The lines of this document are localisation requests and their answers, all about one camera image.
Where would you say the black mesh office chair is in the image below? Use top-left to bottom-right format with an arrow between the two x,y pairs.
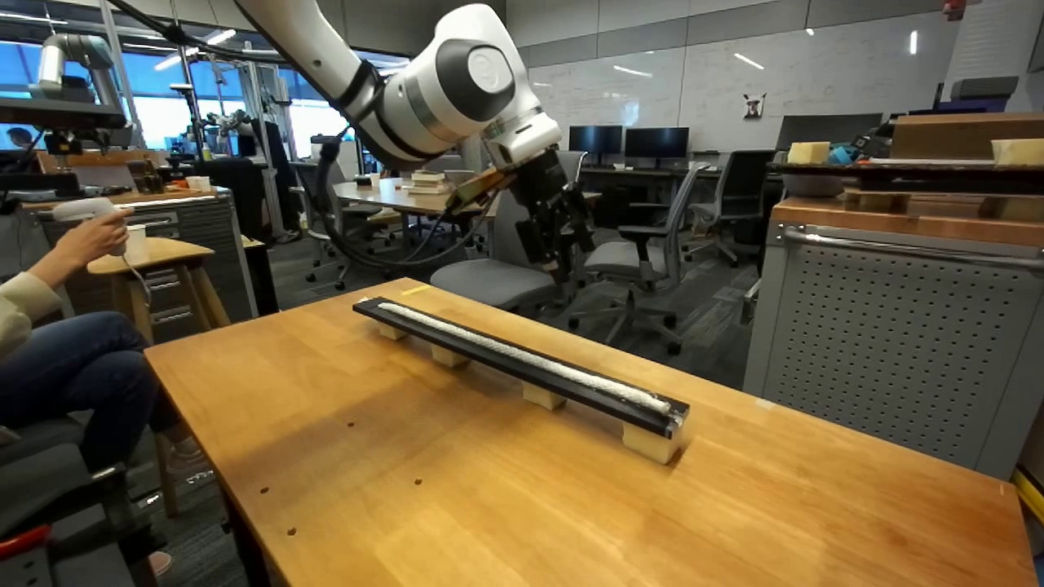
306,135 -> 373,290

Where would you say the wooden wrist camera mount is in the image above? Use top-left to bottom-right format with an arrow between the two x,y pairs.
439,159 -> 514,211

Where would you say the person's hand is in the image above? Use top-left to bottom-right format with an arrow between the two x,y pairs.
42,207 -> 132,280

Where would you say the grey perforated metal cabinet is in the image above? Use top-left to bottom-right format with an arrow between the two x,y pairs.
742,193 -> 1044,481

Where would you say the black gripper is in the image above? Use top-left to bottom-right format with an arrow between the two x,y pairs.
501,145 -> 601,273

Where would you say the dark drawer cabinet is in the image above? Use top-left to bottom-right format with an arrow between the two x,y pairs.
17,186 -> 260,347

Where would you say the person's leg in jeans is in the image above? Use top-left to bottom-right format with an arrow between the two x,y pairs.
0,311 -> 160,476

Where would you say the white paper cup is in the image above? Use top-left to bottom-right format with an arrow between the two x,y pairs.
121,223 -> 153,265

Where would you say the white lamp head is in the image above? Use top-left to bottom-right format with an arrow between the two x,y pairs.
30,30 -> 71,99

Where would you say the black computer monitor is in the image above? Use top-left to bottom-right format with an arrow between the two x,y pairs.
624,124 -> 690,169
565,124 -> 625,169

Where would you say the brown cardboard box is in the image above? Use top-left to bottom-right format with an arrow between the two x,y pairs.
887,111 -> 1044,162

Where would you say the white handheld controller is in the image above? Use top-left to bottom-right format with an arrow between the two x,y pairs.
48,194 -> 121,229

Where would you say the round wooden stool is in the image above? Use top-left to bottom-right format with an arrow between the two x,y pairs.
82,235 -> 237,350

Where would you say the forearm in cream sleeve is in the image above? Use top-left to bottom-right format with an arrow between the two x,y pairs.
0,243 -> 84,357

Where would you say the black tray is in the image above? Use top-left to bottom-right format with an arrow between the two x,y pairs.
764,157 -> 1044,199

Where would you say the grey office chair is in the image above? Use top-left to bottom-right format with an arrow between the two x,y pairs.
428,145 -> 601,319
585,159 -> 710,353

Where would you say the yellow foam block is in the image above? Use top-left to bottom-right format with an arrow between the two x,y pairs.
782,138 -> 835,169
988,138 -> 1044,169

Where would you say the long black grooved rail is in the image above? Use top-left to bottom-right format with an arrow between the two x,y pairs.
348,293 -> 695,442

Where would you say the red chair part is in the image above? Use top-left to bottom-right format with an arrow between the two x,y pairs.
0,522 -> 54,564

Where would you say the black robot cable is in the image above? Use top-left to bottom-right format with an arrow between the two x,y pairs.
313,135 -> 493,280

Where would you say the yellow bar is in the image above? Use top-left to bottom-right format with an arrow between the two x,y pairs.
1011,465 -> 1044,527

